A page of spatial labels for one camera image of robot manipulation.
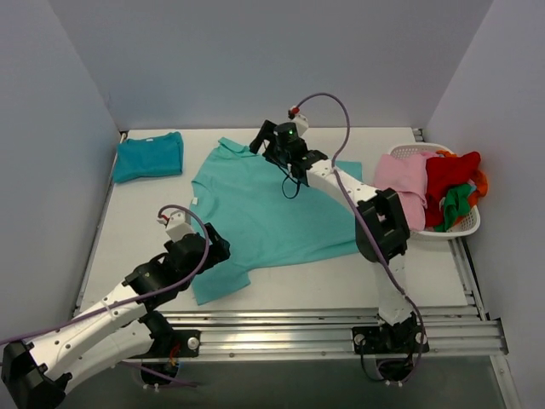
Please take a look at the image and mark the white plastic laundry basket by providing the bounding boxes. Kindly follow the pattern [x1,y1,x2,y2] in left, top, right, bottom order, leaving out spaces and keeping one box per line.
[388,142,481,241]

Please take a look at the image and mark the pink t shirt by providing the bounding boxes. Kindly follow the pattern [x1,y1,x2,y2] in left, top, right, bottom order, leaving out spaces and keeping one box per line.
[373,154,427,231]

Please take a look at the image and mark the orange t shirt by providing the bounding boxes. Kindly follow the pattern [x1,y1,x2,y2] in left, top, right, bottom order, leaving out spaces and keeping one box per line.
[427,151,489,205]

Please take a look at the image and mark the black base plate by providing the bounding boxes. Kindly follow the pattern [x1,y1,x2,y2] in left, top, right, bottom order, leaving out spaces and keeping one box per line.
[131,329,201,359]
[351,325,430,354]

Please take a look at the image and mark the red t shirt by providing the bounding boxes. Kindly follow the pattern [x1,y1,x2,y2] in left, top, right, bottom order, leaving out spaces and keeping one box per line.
[425,152,488,233]

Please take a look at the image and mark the mint green t shirt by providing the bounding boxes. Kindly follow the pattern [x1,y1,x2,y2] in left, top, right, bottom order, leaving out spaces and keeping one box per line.
[191,138,358,305]

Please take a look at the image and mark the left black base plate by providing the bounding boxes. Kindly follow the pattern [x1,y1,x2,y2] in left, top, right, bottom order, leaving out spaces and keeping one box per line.
[131,329,201,359]

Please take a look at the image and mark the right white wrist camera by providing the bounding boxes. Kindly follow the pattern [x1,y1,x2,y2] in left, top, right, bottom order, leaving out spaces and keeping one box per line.
[288,106,309,137]

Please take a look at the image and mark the aluminium rail frame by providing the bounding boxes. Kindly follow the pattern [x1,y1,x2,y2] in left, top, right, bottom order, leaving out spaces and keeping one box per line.
[164,305,508,362]

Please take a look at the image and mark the folded teal t shirt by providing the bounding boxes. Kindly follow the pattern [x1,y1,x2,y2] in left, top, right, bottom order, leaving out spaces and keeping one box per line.
[112,131,184,183]

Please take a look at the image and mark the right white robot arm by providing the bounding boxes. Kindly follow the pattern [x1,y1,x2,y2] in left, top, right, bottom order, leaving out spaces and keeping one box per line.
[250,119,414,352]

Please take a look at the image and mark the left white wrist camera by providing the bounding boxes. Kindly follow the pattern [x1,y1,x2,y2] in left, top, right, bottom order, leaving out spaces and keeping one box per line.
[158,210,195,242]

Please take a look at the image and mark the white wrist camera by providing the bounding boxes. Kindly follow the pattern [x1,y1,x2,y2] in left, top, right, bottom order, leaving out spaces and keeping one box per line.
[158,210,195,242]
[288,106,309,137]

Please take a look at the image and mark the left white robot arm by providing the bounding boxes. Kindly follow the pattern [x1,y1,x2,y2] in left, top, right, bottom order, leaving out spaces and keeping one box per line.
[1,222,230,408]

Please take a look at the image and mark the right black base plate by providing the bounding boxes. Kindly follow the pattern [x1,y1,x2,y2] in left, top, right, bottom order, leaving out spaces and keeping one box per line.
[351,325,430,354]

